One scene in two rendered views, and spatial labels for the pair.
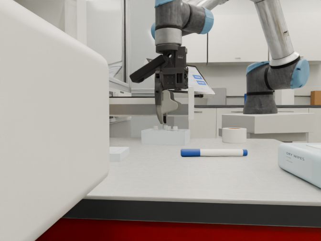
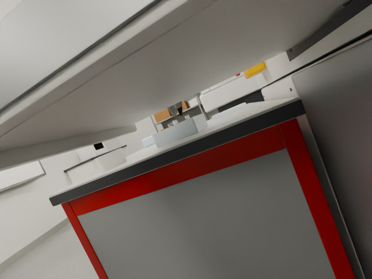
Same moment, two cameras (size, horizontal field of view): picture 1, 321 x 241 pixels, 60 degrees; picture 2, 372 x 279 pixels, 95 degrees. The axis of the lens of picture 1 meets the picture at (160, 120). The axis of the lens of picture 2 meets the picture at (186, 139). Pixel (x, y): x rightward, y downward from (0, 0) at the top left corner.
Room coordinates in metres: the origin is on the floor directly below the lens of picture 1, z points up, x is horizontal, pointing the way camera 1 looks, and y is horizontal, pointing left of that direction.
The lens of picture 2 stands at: (1.24, 0.08, 0.79)
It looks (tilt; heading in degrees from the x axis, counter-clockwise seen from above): 5 degrees down; 192
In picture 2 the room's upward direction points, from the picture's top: 23 degrees counter-clockwise
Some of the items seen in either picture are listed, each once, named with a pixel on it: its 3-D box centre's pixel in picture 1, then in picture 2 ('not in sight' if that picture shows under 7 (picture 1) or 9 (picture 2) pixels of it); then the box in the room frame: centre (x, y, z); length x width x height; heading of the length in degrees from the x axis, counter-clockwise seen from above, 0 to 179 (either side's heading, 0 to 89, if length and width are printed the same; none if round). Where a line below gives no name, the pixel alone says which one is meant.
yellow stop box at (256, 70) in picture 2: not in sight; (249, 62); (0.72, 0.22, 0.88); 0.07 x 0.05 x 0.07; 175
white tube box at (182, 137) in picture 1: (166, 136); (180, 130); (0.80, -0.02, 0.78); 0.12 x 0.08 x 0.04; 75
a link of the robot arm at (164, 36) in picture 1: (168, 40); not in sight; (0.79, -0.02, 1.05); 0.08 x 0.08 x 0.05
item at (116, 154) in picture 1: (94, 153); (228, 111); (0.57, 0.14, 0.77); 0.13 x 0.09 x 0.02; 85
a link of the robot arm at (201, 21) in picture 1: (190, 20); not in sight; (0.86, -0.09, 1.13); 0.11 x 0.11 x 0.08; 38
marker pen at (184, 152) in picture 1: (213, 152); not in sight; (0.58, -0.11, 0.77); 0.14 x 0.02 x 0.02; 90
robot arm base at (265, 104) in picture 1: (259, 103); not in sight; (1.28, -0.46, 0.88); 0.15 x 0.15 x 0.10
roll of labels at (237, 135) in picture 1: (234, 135); (111, 159); (0.83, -0.22, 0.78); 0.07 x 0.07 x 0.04
